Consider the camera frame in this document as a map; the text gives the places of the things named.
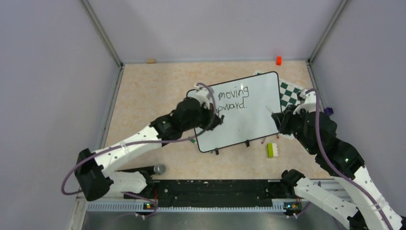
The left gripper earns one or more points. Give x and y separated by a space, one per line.
213 120

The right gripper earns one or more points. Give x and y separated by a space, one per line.
282 119

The white whiteboard black frame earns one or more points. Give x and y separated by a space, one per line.
241 123

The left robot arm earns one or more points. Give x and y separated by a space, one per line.
94 169

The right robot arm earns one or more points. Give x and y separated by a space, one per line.
316 132

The white lego brick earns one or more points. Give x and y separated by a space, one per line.
275 150

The green lego brick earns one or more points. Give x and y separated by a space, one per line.
270 150

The green white chess mat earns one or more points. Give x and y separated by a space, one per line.
268 90

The purple block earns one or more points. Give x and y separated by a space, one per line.
328 111

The orange block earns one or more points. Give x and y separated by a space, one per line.
279 60

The microphone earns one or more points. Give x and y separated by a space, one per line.
158 169

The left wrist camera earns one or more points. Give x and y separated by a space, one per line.
202 95

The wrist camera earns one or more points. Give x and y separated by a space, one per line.
202 95
308 101

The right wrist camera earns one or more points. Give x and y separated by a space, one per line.
308 101

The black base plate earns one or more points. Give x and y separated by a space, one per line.
217 193

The slotted cable duct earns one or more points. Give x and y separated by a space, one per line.
141 207

